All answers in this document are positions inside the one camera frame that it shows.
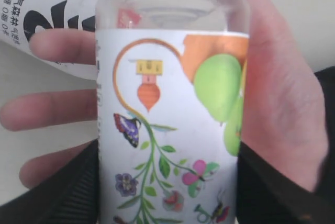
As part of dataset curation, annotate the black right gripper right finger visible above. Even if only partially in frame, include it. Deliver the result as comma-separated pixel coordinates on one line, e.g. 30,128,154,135
236,143,334,223

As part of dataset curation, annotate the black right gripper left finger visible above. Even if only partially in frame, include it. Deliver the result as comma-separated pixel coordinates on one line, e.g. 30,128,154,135
1,140,99,224

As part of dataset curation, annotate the floral label clear bottle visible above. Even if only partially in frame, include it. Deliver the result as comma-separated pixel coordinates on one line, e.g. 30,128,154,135
95,0,250,223

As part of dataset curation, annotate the black sleeved forearm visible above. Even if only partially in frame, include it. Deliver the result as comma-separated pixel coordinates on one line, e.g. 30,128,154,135
312,66,335,156

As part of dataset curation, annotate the pink peach soda bottle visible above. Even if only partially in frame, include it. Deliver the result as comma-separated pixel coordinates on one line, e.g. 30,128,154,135
0,0,110,81

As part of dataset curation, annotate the person's open hand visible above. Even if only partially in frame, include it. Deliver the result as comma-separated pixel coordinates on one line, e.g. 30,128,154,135
1,0,329,192

